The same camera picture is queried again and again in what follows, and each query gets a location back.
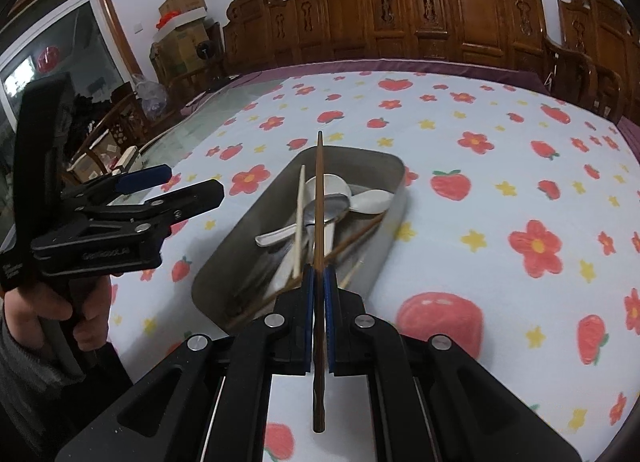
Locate dark brown chopstick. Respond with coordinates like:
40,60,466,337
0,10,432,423
224,211,388,330
312,131,326,434

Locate light bamboo chopstick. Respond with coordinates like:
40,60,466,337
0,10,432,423
292,164,306,278
338,260,362,289

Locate metal utensil tray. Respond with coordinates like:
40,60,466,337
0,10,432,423
191,146,408,333

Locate metal spoon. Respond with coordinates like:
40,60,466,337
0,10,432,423
303,193,349,264

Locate large white ceramic spoon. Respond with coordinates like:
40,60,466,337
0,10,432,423
268,174,352,292

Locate person's left forearm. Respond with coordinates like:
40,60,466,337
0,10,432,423
1,313,85,451

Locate person's left hand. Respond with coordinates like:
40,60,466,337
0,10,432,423
3,276,112,352

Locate small wooden block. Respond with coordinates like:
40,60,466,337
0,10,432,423
112,146,143,175

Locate wooden side chair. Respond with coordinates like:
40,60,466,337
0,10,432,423
67,92,150,183

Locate clear plastic bag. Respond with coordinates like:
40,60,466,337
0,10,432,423
132,74,168,121

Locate stacked cardboard boxes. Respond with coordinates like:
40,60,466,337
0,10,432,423
150,0,224,86

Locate strawberry flower tablecloth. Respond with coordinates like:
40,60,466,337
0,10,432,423
110,71,639,461

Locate carved wooden bench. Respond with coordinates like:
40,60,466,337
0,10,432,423
224,0,551,78

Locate carved wooden armchair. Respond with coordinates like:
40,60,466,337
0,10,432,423
558,0,639,123

